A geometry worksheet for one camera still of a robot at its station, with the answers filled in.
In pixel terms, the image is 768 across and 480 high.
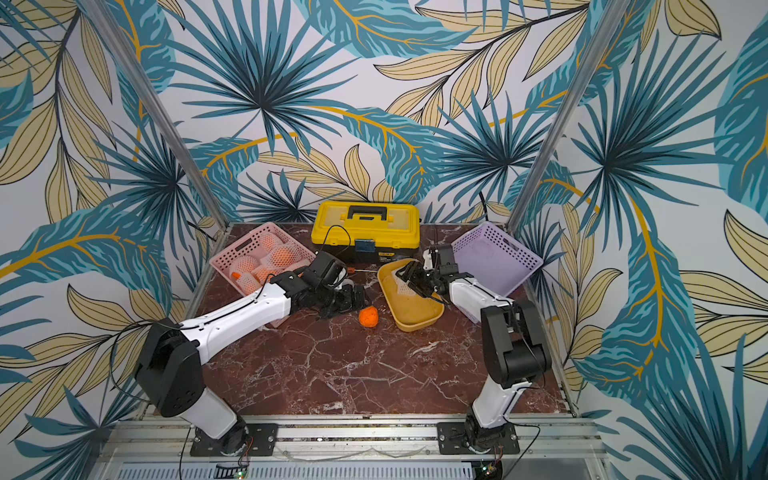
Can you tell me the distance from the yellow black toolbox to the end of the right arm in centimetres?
9

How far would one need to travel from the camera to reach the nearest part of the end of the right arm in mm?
721

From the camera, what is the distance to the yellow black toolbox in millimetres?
969
